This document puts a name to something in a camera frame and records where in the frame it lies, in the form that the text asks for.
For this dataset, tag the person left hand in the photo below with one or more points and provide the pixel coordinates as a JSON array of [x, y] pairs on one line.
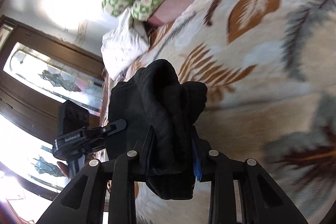
[[65, 169]]

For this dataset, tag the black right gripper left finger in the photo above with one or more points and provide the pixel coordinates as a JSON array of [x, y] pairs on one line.
[[83, 198]]

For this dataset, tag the brown wooden glass door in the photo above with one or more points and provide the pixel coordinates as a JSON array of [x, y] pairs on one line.
[[38, 74]]

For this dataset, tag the black pants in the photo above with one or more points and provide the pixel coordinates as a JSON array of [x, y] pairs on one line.
[[154, 98]]

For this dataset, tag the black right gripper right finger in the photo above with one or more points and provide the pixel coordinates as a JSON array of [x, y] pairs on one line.
[[241, 191]]

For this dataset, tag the leaf pattern plush blanket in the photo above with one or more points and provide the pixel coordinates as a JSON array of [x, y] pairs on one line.
[[269, 66]]

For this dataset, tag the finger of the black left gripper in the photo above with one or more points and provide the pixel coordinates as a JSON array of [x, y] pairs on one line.
[[107, 130]]

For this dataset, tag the white patterned pillow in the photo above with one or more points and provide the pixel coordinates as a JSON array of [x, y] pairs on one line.
[[122, 45]]

